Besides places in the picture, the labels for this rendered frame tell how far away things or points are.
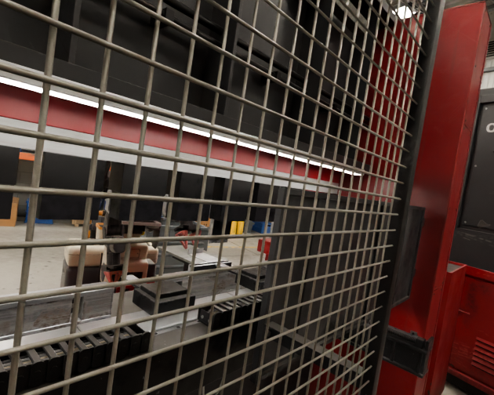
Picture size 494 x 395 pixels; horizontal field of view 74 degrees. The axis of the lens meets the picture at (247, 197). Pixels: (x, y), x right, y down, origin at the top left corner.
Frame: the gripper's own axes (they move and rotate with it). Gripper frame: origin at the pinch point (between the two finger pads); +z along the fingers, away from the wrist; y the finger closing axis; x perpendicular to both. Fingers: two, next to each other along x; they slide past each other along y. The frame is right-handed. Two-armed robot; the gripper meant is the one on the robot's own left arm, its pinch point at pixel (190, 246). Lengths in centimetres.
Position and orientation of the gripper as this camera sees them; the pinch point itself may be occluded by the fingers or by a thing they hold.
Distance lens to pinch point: 146.7
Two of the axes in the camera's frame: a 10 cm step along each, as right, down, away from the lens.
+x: -7.1, 3.8, 5.9
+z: 2.3, 9.2, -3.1
